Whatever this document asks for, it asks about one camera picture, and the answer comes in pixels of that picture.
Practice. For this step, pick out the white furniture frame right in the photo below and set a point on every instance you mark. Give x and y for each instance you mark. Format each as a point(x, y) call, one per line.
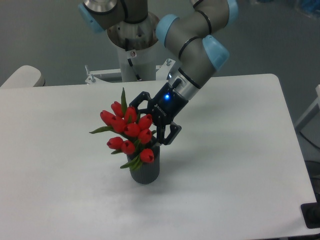
point(309, 113)

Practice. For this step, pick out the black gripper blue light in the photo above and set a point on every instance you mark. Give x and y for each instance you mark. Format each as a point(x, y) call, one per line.
point(165, 105)

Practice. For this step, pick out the red tulip bouquet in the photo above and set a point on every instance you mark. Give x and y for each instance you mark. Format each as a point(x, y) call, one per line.
point(135, 136)

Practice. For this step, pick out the dark grey ribbed vase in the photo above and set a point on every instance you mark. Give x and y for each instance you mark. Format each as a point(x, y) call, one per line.
point(146, 166)

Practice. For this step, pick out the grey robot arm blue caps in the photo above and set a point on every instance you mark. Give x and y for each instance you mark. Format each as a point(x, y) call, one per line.
point(134, 31)

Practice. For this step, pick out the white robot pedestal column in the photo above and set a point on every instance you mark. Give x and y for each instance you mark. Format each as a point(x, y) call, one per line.
point(137, 65)

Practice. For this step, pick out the white pedestal base frame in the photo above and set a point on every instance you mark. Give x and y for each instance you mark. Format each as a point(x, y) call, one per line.
point(163, 72)

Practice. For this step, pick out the black box at table edge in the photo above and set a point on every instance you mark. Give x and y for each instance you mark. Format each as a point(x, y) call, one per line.
point(311, 215)

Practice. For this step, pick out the blue object top right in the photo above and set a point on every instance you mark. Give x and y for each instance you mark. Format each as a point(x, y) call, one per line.
point(310, 8)

